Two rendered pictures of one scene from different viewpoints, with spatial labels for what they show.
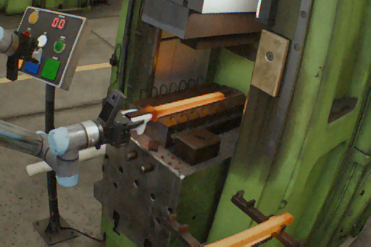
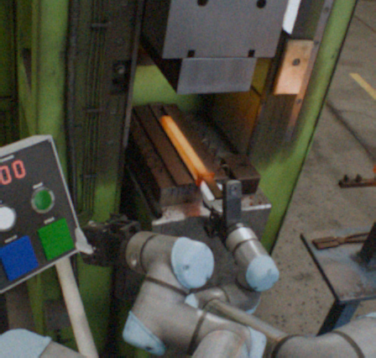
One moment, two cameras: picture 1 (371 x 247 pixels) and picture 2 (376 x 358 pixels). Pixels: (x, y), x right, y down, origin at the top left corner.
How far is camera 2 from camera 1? 1.54 m
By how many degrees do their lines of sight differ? 61
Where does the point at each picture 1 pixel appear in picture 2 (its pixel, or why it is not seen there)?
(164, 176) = (250, 218)
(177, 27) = (240, 82)
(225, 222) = not seen: hidden behind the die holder
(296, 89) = (311, 76)
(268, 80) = (294, 82)
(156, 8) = (204, 72)
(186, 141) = (249, 176)
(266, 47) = (293, 56)
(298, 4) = (322, 2)
